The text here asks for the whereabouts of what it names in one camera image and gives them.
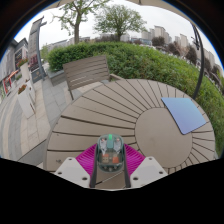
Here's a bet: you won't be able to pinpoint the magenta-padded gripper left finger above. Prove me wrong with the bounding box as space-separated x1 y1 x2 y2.
53 143 100 189

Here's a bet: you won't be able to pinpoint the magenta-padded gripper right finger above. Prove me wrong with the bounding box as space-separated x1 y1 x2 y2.
121 143 169 189

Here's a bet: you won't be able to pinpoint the transparent teal computer mouse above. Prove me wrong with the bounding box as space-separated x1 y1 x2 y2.
96 133 125 173

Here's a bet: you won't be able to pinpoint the blue mouse pad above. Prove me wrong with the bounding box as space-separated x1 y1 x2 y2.
160 96 208 136

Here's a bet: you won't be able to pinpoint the white planter with orange flowers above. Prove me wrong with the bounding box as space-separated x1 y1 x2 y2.
17 83 36 119

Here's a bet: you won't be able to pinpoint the brown slatted outdoor chair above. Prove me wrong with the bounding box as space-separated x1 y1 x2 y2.
62 54 123 101

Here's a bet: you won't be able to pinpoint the green trimmed hedge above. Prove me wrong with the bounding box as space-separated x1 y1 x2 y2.
47 41 224 157

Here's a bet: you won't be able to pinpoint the white planter with pink flowers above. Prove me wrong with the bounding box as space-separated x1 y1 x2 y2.
18 59 33 82

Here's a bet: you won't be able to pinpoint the dark curved umbrella pole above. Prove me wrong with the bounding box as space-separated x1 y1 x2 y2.
189 23 205 101

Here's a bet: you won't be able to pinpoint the grey storefront building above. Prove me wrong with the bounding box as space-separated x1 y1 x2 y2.
0 38 29 101

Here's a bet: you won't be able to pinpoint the tall grey sign pillar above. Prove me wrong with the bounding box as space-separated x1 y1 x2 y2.
27 16 48 84

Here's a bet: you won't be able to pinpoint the bare-trunked leafy tree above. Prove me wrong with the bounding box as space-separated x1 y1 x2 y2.
53 0 112 45

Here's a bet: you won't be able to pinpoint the distant apartment buildings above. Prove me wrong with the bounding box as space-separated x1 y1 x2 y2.
120 25 219 69

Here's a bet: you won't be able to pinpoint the round-crowned green tree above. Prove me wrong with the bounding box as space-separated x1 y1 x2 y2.
94 3 148 43

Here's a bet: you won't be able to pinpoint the beige patio umbrella canopy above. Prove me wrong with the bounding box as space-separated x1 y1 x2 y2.
46 0 193 21

